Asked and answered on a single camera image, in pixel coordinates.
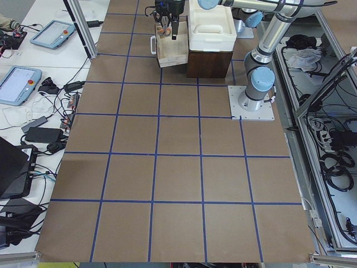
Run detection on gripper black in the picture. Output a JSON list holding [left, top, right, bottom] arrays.
[[168, 0, 184, 40], [152, 0, 170, 22]]

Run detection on grey orange scissors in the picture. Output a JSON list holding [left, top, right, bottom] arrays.
[[157, 16, 171, 36]]

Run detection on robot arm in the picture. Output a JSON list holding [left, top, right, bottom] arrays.
[[144, 1, 263, 27], [196, 1, 337, 73]]

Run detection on white plastic tray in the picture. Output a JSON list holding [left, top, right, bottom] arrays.
[[188, 1, 237, 52]]

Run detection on dark wooden cabinet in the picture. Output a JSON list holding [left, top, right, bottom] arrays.
[[186, 50, 233, 79]]

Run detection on far blue teach pendant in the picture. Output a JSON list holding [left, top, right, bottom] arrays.
[[30, 20, 76, 49]]

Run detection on blue teach pendant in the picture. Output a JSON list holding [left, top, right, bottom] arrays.
[[30, 20, 76, 49], [1, 65, 42, 106]]

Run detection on white crumpled cloth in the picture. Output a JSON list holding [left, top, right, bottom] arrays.
[[287, 49, 322, 71]]

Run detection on near blue teach pendant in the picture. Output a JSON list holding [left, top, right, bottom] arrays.
[[1, 65, 42, 106]]

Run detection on large black power brick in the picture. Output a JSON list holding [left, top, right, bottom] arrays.
[[25, 127, 63, 143]]

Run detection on black laptop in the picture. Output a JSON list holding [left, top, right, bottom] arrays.
[[1, 138, 38, 200]]

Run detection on wooden drawer white handle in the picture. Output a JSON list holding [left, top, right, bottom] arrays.
[[150, 21, 189, 68]]

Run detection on aluminium frame post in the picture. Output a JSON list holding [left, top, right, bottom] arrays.
[[63, 0, 98, 60]]

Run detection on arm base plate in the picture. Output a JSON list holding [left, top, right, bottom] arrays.
[[228, 85, 275, 121]]

